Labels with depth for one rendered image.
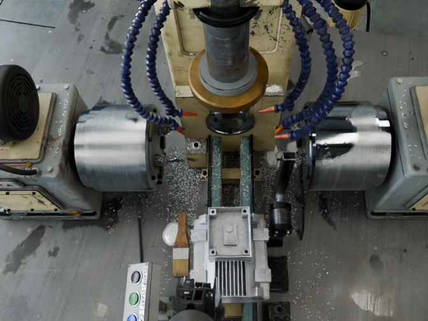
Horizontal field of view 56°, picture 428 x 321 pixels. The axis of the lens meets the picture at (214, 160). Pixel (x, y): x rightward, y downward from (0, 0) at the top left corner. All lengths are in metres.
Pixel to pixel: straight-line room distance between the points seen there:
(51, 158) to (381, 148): 0.84
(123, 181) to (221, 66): 0.44
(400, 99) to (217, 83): 0.51
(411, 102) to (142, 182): 0.73
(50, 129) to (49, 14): 2.09
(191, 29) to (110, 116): 0.31
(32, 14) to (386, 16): 2.39
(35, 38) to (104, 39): 1.35
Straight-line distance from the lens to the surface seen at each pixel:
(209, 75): 0.90
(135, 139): 1.07
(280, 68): 1.23
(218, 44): 0.79
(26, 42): 3.09
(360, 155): 1.08
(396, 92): 1.18
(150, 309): 1.03
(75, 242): 1.41
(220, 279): 1.00
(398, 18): 3.04
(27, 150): 1.14
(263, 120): 1.23
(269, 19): 1.08
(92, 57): 1.74
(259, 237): 1.03
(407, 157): 1.10
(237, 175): 1.33
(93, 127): 1.11
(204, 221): 1.03
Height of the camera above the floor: 2.08
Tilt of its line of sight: 65 degrees down
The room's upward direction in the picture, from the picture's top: 7 degrees counter-clockwise
